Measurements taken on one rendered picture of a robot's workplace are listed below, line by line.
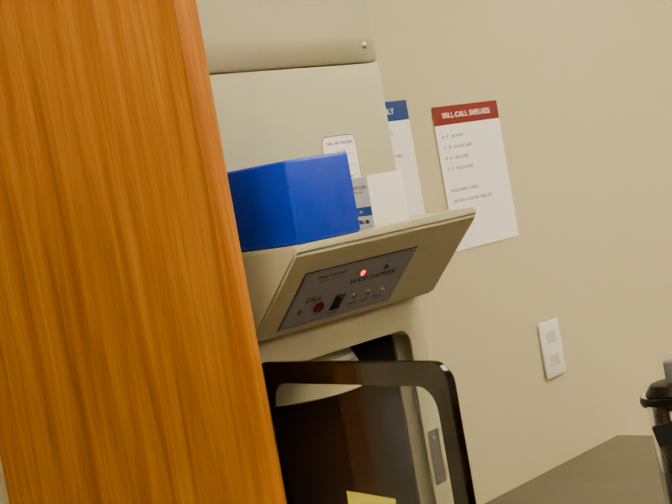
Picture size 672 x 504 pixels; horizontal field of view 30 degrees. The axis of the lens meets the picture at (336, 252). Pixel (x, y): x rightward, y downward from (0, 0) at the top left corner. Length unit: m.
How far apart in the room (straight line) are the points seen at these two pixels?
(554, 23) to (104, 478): 1.62
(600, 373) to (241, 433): 1.57
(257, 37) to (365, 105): 0.19
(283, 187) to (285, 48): 0.24
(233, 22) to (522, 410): 1.30
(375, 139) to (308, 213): 0.28
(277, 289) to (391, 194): 0.22
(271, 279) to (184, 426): 0.18
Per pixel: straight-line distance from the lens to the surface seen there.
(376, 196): 1.46
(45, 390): 1.56
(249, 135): 1.44
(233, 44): 1.44
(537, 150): 2.64
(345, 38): 1.58
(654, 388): 1.82
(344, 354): 1.56
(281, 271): 1.32
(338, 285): 1.41
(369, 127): 1.58
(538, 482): 2.47
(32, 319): 1.55
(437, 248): 1.52
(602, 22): 2.94
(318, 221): 1.34
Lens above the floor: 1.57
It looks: 3 degrees down
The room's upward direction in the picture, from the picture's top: 10 degrees counter-clockwise
